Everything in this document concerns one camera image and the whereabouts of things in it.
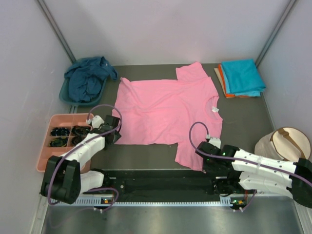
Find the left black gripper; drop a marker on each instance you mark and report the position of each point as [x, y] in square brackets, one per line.
[117, 136]

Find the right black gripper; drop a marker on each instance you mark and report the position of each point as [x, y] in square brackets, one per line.
[206, 167]

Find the pink t shirt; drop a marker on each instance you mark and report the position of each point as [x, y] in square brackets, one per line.
[178, 111]

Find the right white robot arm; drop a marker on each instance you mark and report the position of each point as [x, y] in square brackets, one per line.
[237, 170]

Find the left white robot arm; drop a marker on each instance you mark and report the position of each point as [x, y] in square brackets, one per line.
[63, 180]

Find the dark patterned item back right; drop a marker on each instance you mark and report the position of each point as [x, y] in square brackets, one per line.
[80, 130]

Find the dark blue t shirt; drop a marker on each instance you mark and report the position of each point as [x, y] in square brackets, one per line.
[86, 78]

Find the dark patterned item front left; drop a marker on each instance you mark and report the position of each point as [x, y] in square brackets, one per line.
[58, 142]

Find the dark patterned item back left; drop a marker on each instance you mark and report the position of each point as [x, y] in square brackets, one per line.
[60, 131]

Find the teal plastic basket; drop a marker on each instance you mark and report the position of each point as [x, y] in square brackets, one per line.
[63, 96]

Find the pink compartment tray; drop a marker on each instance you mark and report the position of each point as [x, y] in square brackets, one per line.
[61, 120]

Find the folded orange t shirt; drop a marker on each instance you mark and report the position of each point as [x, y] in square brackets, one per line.
[223, 80]

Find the folded turquoise t shirt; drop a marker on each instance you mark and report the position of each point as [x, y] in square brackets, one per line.
[242, 78]

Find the folded beige t shirt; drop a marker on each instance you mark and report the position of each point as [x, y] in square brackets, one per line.
[217, 72]

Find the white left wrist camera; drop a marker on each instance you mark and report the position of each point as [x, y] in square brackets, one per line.
[95, 122]

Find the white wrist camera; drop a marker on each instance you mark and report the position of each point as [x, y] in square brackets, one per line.
[95, 122]
[213, 141]

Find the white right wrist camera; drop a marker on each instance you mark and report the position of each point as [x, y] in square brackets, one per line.
[213, 141]

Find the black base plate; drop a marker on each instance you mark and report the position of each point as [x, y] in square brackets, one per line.
[128, 181]

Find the grey slotted cable duct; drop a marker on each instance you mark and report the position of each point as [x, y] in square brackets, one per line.
[100, 201]

